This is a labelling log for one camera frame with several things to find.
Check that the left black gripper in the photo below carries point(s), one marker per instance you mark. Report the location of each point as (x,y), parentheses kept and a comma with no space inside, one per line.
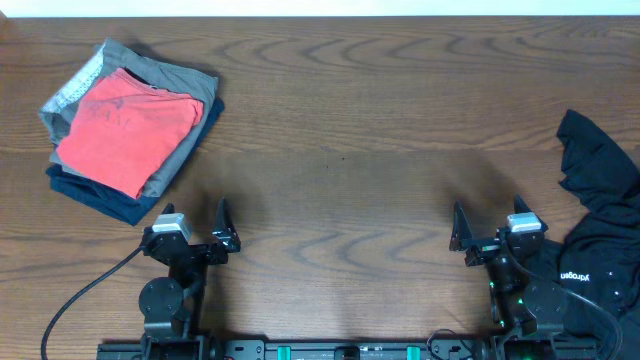
(227,237)

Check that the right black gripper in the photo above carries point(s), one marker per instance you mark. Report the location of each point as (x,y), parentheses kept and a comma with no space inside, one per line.
(463,237)

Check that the black polo shirt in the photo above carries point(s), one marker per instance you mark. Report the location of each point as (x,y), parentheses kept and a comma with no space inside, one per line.
(599,259)

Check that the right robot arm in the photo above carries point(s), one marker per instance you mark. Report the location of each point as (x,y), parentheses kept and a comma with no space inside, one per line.
(528,309)

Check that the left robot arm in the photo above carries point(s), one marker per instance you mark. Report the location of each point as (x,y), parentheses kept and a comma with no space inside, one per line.
(171,305)

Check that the navy folded garment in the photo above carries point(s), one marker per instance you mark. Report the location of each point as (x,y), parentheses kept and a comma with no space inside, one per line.
(112,202)

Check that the red folded shirt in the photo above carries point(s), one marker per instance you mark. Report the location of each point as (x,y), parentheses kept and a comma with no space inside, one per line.
(124,130)

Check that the grey folded garment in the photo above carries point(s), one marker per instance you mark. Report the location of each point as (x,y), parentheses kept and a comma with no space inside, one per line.
(58,112)

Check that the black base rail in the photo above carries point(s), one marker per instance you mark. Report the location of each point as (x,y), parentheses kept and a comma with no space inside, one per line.
(438,348)

